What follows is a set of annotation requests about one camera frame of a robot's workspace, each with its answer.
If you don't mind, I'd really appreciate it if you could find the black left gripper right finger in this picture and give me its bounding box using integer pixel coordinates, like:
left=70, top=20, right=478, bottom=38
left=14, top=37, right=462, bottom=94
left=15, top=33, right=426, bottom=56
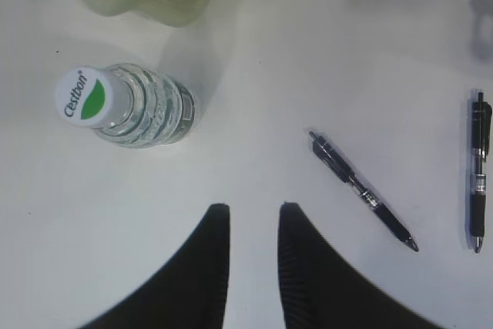
left=277, top=203, right=435, bottom=328

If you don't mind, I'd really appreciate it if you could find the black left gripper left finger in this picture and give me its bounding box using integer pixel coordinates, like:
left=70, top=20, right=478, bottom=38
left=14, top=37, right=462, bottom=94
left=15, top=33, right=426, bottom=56
left=83, top=203, right=230, bottom=328

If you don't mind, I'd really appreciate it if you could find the clear plastic water bottle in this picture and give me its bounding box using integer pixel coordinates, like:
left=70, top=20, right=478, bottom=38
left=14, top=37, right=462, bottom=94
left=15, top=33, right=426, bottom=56
left=54, top=63, right=197, bottom=149

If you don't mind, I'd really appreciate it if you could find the blue black gel pen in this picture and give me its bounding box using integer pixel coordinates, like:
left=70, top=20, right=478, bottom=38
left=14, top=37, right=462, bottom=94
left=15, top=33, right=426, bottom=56
left=469, top=89, right=492, bottom=254

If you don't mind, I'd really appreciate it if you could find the black gel pen left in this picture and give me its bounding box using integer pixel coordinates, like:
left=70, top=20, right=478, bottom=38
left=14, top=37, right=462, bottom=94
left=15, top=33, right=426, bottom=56
left=308, top=131, right=419, bottom=252

